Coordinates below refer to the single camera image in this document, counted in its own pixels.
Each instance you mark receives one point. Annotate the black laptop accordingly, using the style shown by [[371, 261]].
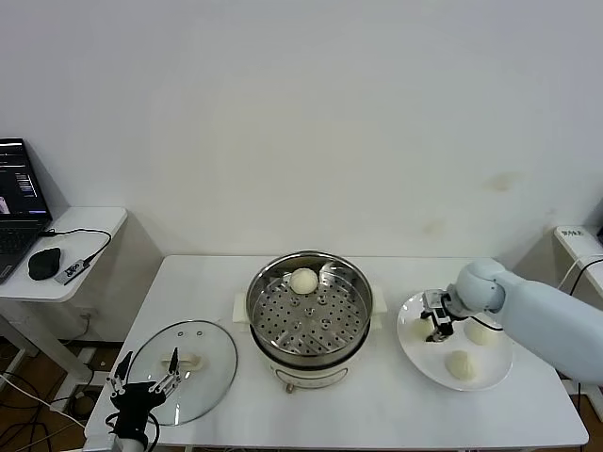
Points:
[[14, 188]]

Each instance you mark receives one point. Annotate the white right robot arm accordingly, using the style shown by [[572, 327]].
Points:
[[542, 320]]

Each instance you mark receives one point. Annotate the stainless steel steamer basket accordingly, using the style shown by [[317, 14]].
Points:
[[363, 301]]

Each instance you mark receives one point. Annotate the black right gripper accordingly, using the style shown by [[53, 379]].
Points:
[[440, 308]]

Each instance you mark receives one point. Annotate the grey portable drive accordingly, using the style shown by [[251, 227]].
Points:
[[71, 271]]

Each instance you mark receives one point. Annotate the white round plate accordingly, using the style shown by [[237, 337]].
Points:
[[433, 362]]

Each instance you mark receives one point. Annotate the white side table with laptop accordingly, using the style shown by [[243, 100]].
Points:
[[94, 221]]

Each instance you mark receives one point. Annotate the black computer mouse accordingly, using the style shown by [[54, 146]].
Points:
[[44, 264]]

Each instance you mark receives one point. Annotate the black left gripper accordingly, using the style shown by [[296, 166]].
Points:
[[136, 405]]

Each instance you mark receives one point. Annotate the white side table with label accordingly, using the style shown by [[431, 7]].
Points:
[[589, 249]]

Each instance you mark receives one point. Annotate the white steamed baozi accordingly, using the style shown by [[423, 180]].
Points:
[[461, 365], [415, 332], [303, 281], [480, 336]]

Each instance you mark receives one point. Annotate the cream electric cooker base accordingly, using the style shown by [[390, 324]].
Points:
[[311, 376]]

